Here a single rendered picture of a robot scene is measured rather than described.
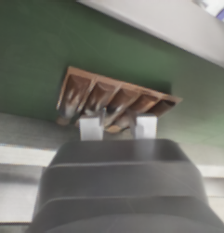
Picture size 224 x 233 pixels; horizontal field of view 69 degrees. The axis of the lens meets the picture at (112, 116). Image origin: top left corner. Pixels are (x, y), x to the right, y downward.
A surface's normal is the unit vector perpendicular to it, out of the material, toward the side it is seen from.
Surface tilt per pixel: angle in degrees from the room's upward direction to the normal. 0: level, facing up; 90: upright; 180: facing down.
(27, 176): 90
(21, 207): 90
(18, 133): 90
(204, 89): 2
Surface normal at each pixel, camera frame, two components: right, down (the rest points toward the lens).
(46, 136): 0.42, -0.44
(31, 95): 0.02, 0.88
